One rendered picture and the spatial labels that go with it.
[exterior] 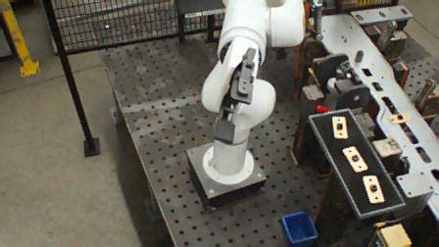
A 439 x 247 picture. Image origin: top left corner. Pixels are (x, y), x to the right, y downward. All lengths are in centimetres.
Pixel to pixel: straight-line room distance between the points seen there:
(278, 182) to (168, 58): 91
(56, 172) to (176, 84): 104
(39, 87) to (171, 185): 186
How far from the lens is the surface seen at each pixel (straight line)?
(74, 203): 271
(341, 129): 141
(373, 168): 135
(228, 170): 167
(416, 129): 173
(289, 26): 85
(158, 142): 195
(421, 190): 141
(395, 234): 124
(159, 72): 227
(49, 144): 304
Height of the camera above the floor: 218
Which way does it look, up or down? 48 degrees down
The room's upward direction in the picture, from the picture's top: straight up
